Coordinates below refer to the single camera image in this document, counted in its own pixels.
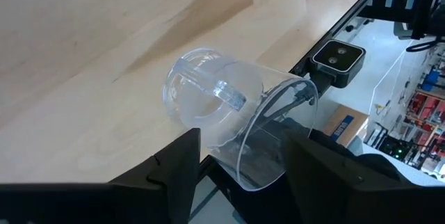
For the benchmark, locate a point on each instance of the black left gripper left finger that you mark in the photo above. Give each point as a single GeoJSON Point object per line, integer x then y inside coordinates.
{"type": "Point", "coordinates": [121, 203]}

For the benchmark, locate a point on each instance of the red storage shelving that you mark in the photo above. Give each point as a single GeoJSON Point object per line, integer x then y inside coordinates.
{"type": "Point", "coordinates": [427, 112]}

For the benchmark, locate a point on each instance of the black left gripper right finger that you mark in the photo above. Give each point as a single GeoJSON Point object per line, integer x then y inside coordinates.
{"type": "Point", "coordinates": [347, 196]}

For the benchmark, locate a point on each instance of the black table-level camera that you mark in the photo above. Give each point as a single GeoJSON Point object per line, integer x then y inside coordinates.
{"type": "Point", "coordinates": [337, 60]}

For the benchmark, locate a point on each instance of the cardboard box with blue label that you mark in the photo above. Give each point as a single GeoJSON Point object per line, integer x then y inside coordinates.
{"type": "Point", "coordinates": [344, 125]}

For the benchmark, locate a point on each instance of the clear plastic mug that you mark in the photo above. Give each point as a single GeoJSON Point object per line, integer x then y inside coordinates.
{"type": "Point", "coordinates": [236, 112]}

